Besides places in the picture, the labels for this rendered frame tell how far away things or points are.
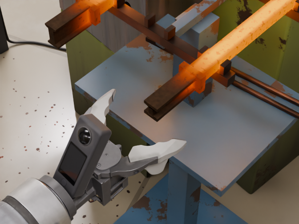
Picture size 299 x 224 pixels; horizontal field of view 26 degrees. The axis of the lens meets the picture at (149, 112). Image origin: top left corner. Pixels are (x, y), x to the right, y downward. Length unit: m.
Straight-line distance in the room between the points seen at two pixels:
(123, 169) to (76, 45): 1.07
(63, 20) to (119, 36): 0.61
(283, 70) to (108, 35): 0.47
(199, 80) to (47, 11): 1.67
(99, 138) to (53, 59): 1.60
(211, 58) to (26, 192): 0.37
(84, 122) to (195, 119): 0.49
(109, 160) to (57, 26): 0.28
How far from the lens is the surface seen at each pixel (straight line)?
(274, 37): 1.57
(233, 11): 1.63
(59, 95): 2.31
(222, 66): 1.05
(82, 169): 0.88
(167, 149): 0.93
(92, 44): 1.86
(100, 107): 0.99
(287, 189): 2.10
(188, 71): 1.02
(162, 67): 1.41
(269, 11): 1.15
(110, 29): 1.72
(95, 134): 0.85
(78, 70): 2.04
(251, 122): 1.33
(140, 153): 0.93
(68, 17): 1.11
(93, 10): 1.13
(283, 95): 1.37
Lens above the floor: 1.73
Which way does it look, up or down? 50 degrees down
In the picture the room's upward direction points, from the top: straight up
